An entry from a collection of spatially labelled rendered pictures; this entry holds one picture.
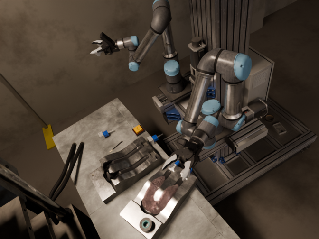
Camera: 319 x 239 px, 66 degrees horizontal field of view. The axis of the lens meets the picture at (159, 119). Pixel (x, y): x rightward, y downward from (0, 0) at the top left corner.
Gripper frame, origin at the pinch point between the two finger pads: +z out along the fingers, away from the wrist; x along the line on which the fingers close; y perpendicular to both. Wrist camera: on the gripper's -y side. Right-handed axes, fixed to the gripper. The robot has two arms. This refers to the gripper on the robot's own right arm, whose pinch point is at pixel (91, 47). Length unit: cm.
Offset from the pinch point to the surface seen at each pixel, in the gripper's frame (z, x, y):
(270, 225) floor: -119, -117, 131
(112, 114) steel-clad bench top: 6, -19, 64
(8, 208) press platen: 38, -111, 2
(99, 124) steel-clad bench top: 17, -28, 62
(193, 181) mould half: -60, -95, 48
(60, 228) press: 36, -115, 52
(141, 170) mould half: -25, -83, 46
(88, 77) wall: 61, 81, 113
